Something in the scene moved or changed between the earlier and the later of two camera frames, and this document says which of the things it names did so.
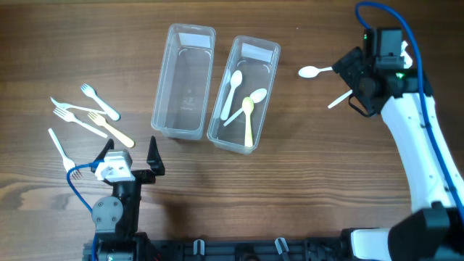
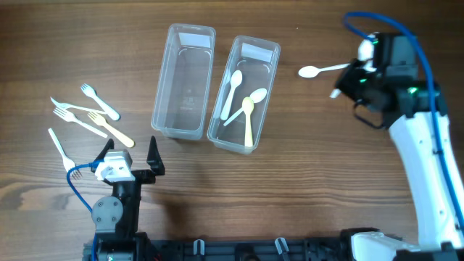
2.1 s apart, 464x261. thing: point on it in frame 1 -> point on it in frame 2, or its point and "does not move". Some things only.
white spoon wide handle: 235,80 does not move
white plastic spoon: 341,98 -> 335,93
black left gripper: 141,175 does not move
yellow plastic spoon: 248,105 does not move
